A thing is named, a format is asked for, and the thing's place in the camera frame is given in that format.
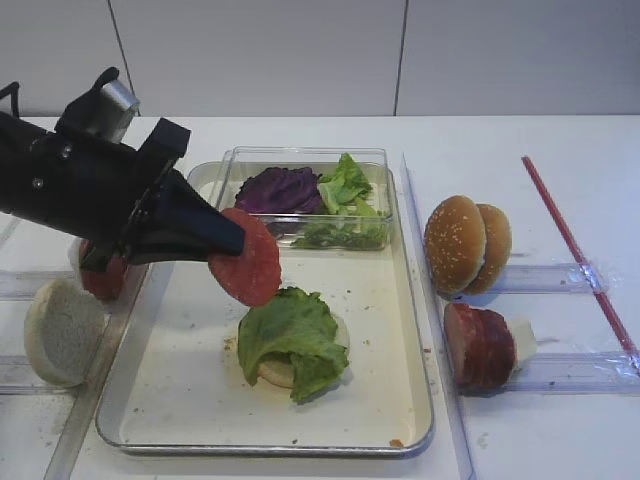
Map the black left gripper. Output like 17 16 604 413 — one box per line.
29 118 245 272

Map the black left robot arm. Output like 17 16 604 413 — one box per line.
1 67 245 272

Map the green lettuce leaf on bun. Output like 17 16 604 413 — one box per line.
237 287 349 403

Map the white bread bun slice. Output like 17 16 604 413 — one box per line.
24 279 106 387

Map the green lettuce pile in box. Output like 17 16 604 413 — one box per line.
292 152 388 251

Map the meat patty slice stack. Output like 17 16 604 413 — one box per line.
444 303 516 390

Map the purple cabbage leaf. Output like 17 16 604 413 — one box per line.
234 167 322 214

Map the white pusher block left upper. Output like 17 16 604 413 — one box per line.
67 237 83 284

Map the white pusher block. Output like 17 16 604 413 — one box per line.
67 237 83 284
506 315 537 373

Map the clear plastic salad box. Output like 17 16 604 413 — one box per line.
208 147 393 250

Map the bottom bun on tray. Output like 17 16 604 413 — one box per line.
258 313 350 389

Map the clear track upper left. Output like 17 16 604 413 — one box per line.
0 270 79 301

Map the clear track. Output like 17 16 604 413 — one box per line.
489 263 609 294
0 270 79 301
502 351 639 394
0 355 76 395

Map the clear track lower left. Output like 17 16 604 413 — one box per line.
0 355 76 395

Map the sesame bun front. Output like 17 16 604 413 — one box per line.
424 195 487 295

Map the sesame bun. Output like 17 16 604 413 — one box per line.
464 204 512 295
424 195 487 295

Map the sesame bun rear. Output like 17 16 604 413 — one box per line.
464 204 512 295

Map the white pusher block right lower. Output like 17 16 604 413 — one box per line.
506 315 537 373

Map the clear track upper right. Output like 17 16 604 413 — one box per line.
489 263 609 294

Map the red plastic strip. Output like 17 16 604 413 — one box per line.
521 155 639 375

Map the clear track lower right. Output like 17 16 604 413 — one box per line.
502 351 639 394

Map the clear rail right of tray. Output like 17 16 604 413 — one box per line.
400 153 477 479

